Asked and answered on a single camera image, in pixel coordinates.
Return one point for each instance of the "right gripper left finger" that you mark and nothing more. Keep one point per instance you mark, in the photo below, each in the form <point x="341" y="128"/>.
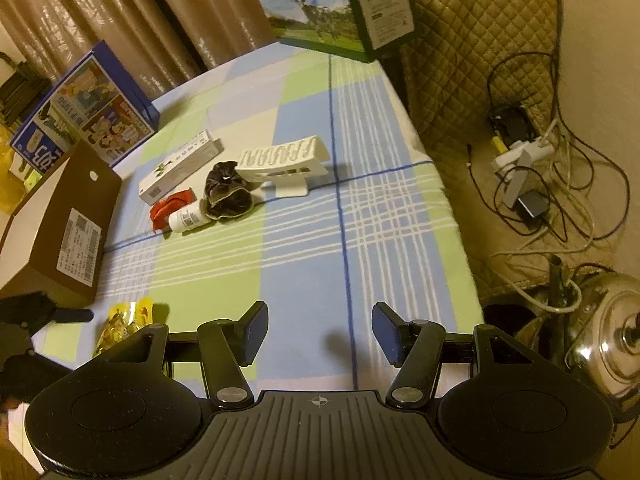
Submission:
<point x="226" y="346"/>

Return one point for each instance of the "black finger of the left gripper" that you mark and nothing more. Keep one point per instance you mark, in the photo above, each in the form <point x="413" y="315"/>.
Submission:
<point x="63" y="315"/>

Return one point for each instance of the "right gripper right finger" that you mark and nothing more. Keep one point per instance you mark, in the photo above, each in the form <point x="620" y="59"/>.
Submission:
<point x="415" y="349"/>

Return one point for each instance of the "yellow snack pouch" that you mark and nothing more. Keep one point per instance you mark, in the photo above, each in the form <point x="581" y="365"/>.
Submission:
<point x="123" y="320"/>

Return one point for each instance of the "small white bottle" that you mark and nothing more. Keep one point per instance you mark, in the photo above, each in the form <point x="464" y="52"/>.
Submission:
<point x="189" y="217"/>

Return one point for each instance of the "red snack packet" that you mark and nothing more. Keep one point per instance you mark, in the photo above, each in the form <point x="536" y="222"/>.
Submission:
<point x="160" y="212"/>

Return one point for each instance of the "dark brown scrunchie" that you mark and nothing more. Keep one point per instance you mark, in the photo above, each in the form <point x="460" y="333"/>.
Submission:
<point x="227" y="194"/>

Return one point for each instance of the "white wavy plastic rack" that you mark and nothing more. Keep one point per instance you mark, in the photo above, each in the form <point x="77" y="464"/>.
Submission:
<point x="287" y="166"/>

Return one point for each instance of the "white bird ointment box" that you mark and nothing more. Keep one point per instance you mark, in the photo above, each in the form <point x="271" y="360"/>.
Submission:
<point x="177" y="166"/>

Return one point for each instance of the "brown cardboard storage box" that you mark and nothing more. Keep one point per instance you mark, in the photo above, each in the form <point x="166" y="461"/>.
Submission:
<point x="55" y="238"/>

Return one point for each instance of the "yellow plastic bag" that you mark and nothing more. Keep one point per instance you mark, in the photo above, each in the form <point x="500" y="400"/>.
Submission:
<point x="12" y="189"/>

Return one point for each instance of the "checkered bed sheet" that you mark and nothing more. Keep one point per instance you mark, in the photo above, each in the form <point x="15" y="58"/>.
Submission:
<point x="377" y="227"/>

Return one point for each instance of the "black power adapter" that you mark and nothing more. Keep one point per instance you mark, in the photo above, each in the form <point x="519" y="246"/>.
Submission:
<point x="531" y="206"/>

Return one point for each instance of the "steel pot with lid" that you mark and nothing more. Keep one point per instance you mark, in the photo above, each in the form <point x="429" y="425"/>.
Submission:
<point x="602" y="341"/>

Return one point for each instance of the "blue milk carton box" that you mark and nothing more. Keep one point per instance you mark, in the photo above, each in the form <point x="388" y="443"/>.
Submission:
<point x="97" y="102"/>

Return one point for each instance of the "white power strip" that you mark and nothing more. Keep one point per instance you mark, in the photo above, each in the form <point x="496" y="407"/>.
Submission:
<point x="523" y="152"/>

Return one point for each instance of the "black folding cart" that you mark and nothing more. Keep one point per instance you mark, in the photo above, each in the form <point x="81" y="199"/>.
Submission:
<point x="21" y="94"/>

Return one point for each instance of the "brown curtain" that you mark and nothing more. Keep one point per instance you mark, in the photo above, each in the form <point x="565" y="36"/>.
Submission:
<point x="162" y="43"/>

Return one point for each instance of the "quilted beige cover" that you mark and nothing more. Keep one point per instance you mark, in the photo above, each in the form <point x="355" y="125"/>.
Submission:
<point x="470" y="56"/>

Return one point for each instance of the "green cow milk box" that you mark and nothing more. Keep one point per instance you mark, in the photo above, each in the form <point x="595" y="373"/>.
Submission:
<point x="359" y="29"/>

